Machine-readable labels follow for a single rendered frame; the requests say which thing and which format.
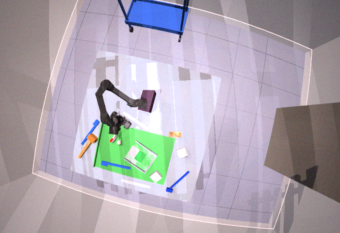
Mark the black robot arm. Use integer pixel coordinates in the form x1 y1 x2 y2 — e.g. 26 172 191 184
95 79 148 135

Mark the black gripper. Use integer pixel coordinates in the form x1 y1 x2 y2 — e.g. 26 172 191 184
110 111 131 129

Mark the green flat mat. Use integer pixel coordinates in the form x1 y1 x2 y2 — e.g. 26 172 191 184
95 124 175 185

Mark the orange mallet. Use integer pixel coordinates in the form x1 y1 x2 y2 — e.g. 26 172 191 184
78 133 98 158

